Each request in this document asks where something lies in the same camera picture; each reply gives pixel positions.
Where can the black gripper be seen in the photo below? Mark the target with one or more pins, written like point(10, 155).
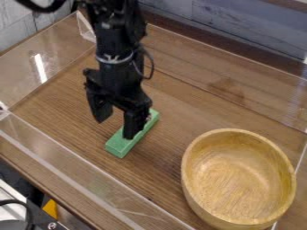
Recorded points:
point(113, 86)

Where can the green rectangular block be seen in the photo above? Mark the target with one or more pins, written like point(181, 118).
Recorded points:
point(118, 146)

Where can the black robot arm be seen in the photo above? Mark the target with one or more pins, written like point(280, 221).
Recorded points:
point(118, 27)

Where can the brown wooden bowl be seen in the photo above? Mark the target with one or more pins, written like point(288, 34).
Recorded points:
point(237, 178)

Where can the yellow black device lower left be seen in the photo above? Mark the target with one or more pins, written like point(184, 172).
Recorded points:
point(48, 217)

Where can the clear acrylic enclosure wall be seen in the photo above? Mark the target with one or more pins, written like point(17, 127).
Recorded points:
point(204, 87)

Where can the clear acrylic corner bracket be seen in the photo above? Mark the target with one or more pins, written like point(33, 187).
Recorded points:
point(84, 28)

